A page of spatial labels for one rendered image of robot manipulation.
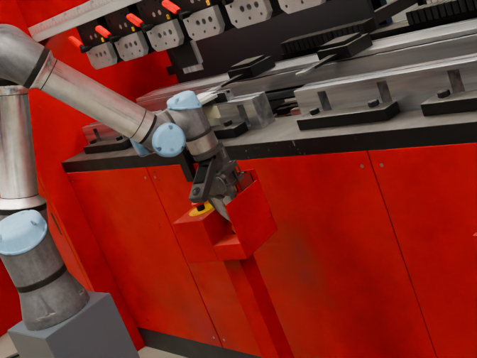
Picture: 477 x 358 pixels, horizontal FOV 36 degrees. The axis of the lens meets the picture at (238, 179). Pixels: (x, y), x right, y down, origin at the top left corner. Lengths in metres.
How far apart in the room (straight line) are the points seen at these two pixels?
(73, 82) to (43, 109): 1.41
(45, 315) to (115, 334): 0.16
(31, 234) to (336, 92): 0.84
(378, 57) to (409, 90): 0.37
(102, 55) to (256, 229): 1.02
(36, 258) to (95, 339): 0.22
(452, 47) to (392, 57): 0.19
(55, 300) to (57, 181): 1.41
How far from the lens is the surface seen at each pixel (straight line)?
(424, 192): 1.72
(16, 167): 1.74
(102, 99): 1.62
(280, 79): 2.41
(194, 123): 1.79
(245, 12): 2.02
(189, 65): 2.33
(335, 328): 2.20
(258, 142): 2.02
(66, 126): 3.04
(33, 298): 1.65
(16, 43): 1.61
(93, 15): 2.61
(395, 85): 1.80
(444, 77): 1.72
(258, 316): 2.02
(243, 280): 1.98
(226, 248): 1.87
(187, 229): 1.92
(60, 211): 3.02
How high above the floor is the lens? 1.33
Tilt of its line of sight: 15 degrees down
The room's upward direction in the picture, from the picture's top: 21 degrees counter-clockwise
